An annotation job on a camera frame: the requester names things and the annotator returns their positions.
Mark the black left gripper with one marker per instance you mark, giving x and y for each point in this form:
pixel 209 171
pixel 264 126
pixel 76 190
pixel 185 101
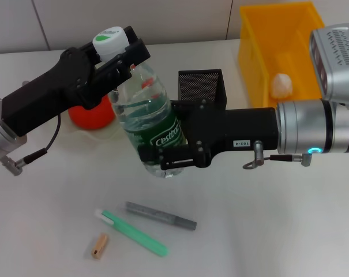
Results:
pixel 47 92

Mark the green pen white tip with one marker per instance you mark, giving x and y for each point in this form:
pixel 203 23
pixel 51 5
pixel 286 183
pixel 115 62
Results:
pixel 134 233

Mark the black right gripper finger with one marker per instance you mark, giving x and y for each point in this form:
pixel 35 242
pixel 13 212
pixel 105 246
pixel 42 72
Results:
pixel 136 54

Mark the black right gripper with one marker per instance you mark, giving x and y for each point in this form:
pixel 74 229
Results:
pixel 237 130

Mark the small tan cylinder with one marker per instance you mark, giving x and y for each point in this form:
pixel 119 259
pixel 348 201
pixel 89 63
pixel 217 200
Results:
pixel 99 245

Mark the black mesh pen holder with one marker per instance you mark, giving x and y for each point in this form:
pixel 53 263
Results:
pixel 200 83

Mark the white paper ball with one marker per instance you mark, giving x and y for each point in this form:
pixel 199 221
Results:
pixel 281 86

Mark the clear water bottle green label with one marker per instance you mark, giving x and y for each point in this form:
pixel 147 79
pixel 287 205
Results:
pixel 145 115

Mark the yellow plastic bin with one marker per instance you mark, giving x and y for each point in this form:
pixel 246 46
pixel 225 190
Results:
pixel 263 43

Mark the red-orange fruit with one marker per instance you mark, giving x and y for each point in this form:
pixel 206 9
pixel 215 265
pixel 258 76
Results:
pixel 90 118

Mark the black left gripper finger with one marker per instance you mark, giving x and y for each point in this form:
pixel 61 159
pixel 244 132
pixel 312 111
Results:
pixel 130 34

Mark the grey marker pen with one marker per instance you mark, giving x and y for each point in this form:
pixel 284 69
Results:
pixel 159 215

